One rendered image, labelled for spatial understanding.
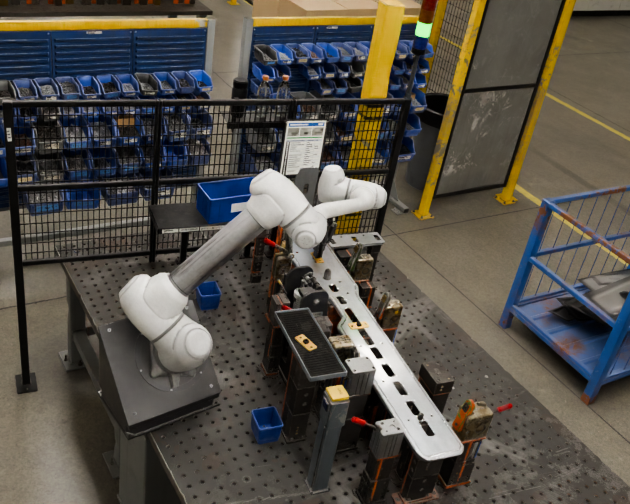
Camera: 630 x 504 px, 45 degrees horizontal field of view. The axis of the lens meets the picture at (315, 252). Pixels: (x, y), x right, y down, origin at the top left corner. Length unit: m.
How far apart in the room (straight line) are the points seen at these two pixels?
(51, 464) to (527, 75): 4.36
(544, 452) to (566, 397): 1.51
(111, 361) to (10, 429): 1.21
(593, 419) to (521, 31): 2.83
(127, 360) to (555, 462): 1.72
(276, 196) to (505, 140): 3.96
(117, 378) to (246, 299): 0.97
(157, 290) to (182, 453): 0.62
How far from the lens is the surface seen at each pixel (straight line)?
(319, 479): 2.82
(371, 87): 3.85
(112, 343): 2.93
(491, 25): 5.74
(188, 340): 2.73
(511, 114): 6.31
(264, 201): 2.65
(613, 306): 4.81
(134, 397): 2.94
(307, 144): 3.78
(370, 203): 3.18
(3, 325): 4.63
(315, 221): 2.69
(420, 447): 2.70
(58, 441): 3.95
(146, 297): 2.74
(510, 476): 3.16
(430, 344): 3.64
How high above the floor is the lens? 2.88
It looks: 32 degrees down
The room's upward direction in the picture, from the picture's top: 10 degrees clockwise
